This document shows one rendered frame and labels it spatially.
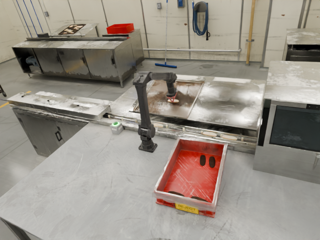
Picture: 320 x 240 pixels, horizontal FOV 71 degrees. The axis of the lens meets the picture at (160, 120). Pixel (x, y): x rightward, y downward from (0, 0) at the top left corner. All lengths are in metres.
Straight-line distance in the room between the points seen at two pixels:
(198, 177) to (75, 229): 0.72
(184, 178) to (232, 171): 0.29
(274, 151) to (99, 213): 1.00
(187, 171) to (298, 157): 0.61
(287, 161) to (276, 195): 0.19
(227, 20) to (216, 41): 0.47
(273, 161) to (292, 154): 0.11
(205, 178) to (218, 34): 4.18
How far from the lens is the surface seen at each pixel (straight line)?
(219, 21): 5.18
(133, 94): 2.41
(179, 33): 5.48
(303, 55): 3.11
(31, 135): 3.03
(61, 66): 5.52
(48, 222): 1.45
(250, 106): 1.85
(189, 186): 1.34
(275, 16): 4.75
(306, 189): 1.46
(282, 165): 1.42
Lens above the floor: 1.86
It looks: 33 degrees down
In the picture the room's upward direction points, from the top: 8 degrees counter-clockwise
